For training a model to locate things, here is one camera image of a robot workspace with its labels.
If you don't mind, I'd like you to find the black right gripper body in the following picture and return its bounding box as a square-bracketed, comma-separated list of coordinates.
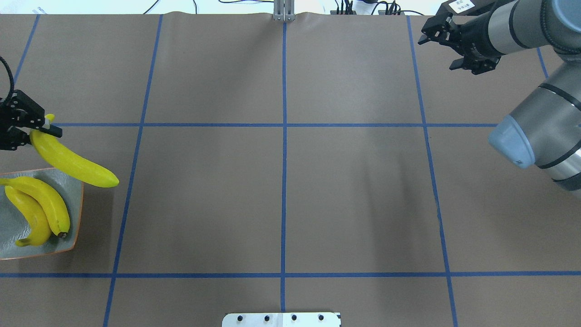
[451, 12, 502, 58]

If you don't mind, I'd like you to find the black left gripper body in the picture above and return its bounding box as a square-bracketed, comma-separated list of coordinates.
[0, 100, 16, 130]

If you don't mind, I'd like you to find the bright yellow banana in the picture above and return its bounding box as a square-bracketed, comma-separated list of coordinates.
[5, 186, 52, 247]

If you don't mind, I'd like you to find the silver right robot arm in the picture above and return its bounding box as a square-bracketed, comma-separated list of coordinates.
[418, 0, 581, 198]

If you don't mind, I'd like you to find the grey square plate orange rim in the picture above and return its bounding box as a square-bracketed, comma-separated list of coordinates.
[0, 168, 84, 260]

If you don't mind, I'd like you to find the black power adapter with label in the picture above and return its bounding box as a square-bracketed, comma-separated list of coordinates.
[435, 0, 496, 16]

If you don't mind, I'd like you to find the brown paper table cover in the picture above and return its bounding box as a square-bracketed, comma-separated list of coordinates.
[1, 13, 580, 327]

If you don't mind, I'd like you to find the black cable plugs cluster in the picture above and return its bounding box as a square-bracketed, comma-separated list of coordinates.
[330, 0, 404, 16]

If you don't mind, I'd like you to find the aluminium frame post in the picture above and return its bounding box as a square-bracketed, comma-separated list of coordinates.
[272, 0, 296, 22]

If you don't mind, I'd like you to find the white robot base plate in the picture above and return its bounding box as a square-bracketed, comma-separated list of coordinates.
[221, 312, 342, 327]

